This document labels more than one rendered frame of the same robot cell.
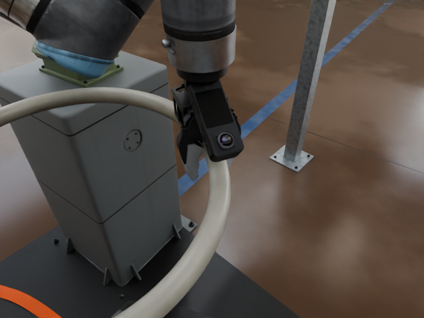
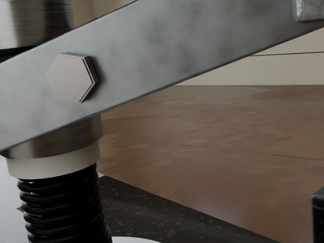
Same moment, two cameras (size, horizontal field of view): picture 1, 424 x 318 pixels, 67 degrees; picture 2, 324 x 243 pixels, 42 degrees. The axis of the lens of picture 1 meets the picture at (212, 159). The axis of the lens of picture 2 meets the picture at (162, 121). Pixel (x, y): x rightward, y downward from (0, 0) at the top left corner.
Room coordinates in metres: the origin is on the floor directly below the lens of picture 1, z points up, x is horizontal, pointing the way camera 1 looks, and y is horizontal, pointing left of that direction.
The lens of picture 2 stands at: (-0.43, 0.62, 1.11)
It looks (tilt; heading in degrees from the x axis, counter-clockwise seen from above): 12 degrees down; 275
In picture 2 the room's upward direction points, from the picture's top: 7 degrees counter-clockwise
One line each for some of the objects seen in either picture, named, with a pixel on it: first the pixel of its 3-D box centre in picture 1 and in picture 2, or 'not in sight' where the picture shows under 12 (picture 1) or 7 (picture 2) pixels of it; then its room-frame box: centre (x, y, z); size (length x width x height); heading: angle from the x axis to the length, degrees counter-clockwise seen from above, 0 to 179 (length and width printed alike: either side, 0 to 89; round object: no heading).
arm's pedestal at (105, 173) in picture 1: (108, 170); not in sight; (0.97, 0.42, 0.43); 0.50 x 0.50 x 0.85; 54
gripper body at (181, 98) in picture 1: (201, 96); not in sight; (0.43, 0.02, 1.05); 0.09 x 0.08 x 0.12; 22
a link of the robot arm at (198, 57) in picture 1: (199, 45); not in sight; (0.42, 0.02, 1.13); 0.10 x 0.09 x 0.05; 111
